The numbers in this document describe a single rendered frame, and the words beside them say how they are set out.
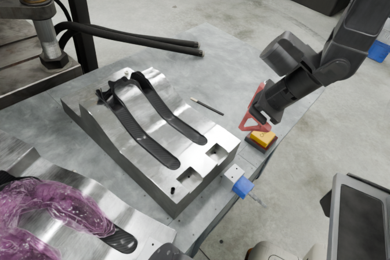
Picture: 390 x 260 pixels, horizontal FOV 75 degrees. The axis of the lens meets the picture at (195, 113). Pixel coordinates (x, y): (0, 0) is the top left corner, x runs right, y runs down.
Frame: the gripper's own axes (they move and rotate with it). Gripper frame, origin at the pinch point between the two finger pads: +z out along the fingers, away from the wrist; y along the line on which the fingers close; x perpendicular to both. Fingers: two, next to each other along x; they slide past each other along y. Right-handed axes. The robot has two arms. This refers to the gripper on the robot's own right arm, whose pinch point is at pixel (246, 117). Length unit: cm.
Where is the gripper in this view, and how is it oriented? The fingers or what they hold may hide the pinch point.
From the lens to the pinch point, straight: 64.8
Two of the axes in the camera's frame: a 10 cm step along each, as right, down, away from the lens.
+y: -4.2, 6.1, -6.7
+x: 7.4, 6.6, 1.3
